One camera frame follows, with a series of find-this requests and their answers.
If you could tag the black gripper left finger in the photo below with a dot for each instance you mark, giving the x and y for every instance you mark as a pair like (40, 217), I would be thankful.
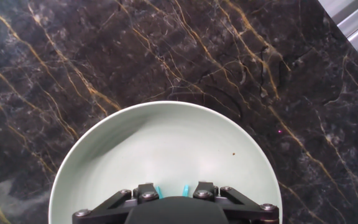
(110, 208)

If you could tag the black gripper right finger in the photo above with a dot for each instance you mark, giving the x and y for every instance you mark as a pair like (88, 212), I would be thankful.
(244, 208)

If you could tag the dark marble pattern mat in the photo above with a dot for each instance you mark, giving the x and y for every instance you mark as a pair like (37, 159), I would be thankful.
(166, 46)

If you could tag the pale green round plate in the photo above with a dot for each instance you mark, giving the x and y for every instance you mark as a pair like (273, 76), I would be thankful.
(166, 149)

